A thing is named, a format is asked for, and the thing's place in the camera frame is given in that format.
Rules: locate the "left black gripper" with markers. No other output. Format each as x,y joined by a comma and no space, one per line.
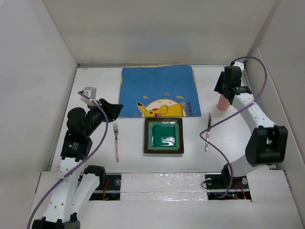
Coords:
112,110

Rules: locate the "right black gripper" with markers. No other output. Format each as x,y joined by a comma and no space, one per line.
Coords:
218,88

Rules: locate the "pink handled fork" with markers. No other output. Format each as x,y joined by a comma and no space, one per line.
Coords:
116,131

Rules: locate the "pink plastic cup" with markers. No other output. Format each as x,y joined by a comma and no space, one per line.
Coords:
223,104

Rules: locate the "pink handled knife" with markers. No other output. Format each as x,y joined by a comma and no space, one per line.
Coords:
208,132

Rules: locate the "green square plate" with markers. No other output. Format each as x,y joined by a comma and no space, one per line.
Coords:
163,136

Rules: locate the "blue Pikachu cloth placemat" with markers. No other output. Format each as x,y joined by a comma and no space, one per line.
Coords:
166,91

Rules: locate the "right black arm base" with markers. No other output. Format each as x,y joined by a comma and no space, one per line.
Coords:
219,188

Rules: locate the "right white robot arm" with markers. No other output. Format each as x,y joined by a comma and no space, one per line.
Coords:
267,143

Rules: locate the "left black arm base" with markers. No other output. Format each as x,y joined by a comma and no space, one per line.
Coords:
110,190

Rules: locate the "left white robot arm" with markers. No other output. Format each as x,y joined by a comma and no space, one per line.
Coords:
60,207

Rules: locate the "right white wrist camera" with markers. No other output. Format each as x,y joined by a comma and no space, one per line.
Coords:
238,64

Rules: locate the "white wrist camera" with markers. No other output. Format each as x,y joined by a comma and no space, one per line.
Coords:
238,64
88,96

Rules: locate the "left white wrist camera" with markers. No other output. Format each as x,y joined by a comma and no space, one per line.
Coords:
88,96

